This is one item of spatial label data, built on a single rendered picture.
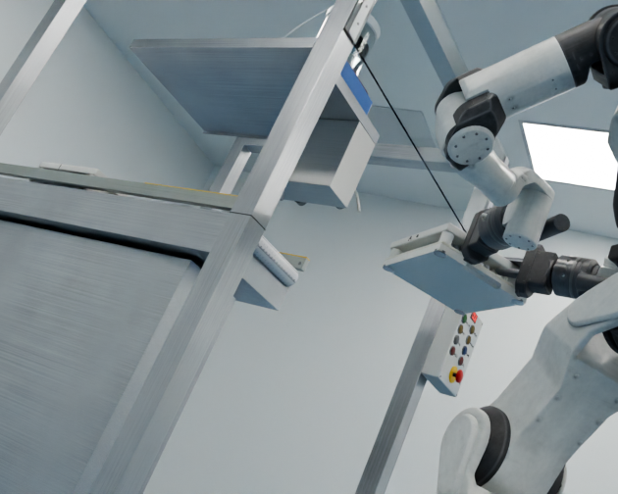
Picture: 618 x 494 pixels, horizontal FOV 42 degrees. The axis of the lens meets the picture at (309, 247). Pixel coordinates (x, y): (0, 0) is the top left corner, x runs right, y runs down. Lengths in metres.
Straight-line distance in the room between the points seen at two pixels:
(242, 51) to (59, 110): 3.78
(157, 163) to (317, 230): 1.38
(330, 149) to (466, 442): 0.96
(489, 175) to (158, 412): 0.75
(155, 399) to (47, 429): 0.38
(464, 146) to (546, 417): 0.45
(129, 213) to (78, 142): 3.92
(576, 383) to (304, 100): 0.85
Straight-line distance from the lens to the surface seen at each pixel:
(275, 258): 1.86
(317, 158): 2.05
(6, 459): 1.94
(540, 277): 1.76
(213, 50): 2.09
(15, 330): 2.10
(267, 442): 5.67
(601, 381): 1.33
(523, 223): 1.52
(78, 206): 2.11
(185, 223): 1.83
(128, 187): 2.03
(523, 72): 1.34
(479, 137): 1.34
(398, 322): 5.63
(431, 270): 1.82
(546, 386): 1.33
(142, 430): 1.56
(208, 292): 1.61
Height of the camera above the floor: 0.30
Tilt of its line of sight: 19 degrees up
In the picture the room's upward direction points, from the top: 24 degrees clockwise
